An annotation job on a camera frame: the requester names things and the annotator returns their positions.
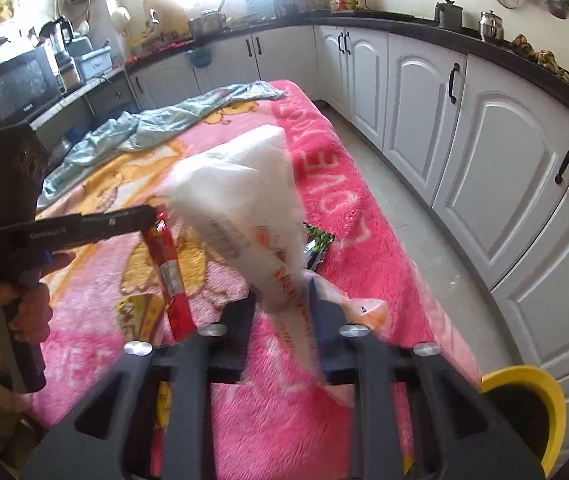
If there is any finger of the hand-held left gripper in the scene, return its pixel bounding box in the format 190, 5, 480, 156
79, 205, 159, 245

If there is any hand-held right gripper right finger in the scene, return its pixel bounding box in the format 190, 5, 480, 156
307, 280, 548, 480

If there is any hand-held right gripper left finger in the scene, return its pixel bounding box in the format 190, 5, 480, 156
20, 290, 260, 480

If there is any long red snack wrapper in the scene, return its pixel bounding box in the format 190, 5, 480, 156
143, 209, 199, 343

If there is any white plastic bag orange print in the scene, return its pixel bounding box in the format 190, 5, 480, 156
159, 124, 390, 411

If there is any yellow plastic bin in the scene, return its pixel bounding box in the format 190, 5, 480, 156
479, 366, 566, 480

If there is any person's left hand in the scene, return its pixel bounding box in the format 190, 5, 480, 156
0, 280, 53, 376

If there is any green snack packet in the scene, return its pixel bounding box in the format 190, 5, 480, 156
302, 221, 336, 266

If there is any pink printed blanket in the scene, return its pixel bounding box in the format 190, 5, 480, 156
29, 79, 483, 480

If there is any black microwave oven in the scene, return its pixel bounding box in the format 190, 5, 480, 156
0, 44, 64, 126

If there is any light green crumpled cloth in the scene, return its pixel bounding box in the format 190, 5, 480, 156
37, 80, 285, 211

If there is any dark jug blender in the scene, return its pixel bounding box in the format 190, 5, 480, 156
42, 17, 82, 93

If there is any light grey plastic container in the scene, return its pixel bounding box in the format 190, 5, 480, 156
74, 46, 114, 81

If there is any steel cooking pot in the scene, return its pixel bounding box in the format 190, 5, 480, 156
188, 9, 229, 37

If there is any white kitchen cabinets black countertop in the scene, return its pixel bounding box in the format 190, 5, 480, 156
29, 10, 569, 461

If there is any dark metal kettle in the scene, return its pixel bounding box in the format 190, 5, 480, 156
433, 0, 465, 31

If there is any steel pot with lid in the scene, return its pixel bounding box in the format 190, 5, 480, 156
479, 10, 506, 43

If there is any bunch of bananas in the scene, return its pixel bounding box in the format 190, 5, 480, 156
509, 34, 569, 86

